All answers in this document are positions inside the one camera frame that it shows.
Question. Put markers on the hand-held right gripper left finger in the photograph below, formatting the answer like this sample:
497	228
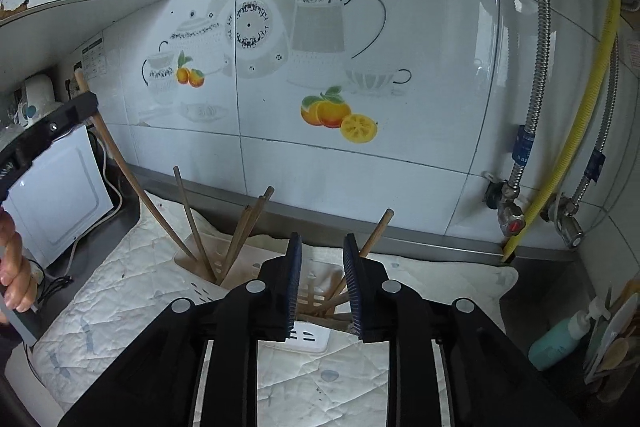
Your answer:
295	287

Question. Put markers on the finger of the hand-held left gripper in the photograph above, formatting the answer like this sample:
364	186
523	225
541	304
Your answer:
50	132

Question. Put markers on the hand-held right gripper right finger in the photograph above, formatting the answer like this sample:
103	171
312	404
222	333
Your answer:
354	292

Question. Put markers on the wooden chopstick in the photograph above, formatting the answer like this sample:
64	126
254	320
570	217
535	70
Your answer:
237	242
372	237
252	222
192	222
336	298
127	174

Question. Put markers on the beige plastic utensil holder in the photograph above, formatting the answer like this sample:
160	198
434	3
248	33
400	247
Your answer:
197	279

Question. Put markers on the person's left hand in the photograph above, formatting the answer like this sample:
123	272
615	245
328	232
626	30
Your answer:
17	272

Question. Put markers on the white rounded appliance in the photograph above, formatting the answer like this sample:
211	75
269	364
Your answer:
40	91

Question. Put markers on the white flat appliance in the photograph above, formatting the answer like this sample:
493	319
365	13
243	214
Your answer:
55	197

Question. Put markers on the white quilted mat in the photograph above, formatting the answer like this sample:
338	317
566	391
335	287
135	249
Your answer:
125	287

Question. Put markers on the teal soap bottle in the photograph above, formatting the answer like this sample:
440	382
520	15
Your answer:
555	344

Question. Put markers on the metal pipe valve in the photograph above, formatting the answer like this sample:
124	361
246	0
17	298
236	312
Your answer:
567	219

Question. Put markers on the white rice paddle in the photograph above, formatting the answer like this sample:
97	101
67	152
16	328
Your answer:
617	324

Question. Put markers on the wooden spoon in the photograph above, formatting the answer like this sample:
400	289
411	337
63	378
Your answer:
615	354

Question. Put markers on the dark utensil caddy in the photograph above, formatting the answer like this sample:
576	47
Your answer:
617	382

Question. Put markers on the wall label sticker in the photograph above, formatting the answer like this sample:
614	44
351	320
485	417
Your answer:
94	56

